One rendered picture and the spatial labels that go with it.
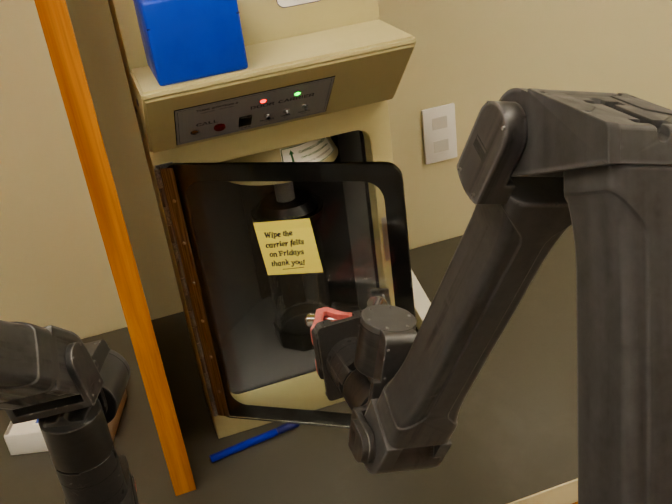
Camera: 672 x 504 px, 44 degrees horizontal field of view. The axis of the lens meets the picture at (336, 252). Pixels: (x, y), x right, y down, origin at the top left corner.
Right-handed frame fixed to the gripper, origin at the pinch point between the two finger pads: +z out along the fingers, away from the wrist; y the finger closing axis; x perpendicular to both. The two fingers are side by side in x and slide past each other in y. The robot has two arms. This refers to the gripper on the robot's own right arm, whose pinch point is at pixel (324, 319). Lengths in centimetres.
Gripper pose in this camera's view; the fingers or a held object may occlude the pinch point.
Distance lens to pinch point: 102.6
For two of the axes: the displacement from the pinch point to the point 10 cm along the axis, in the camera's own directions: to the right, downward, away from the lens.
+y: -1.2, -8.7, -4.7
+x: -9.4, 2.5, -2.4
